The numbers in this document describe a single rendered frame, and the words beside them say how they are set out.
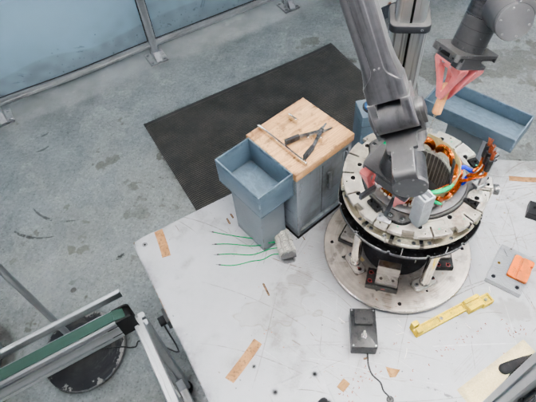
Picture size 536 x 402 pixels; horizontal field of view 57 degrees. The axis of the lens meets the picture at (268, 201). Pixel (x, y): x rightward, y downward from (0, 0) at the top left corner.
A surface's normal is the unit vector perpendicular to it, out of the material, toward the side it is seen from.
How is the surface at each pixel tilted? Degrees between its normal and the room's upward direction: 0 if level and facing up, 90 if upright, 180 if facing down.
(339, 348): 0
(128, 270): 0
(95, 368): 0
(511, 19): 77
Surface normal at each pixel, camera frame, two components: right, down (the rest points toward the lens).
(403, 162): -0.47, -0.43
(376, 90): -0.25, 0.59
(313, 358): -0.07, -0.59
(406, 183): -0.08, 0.85
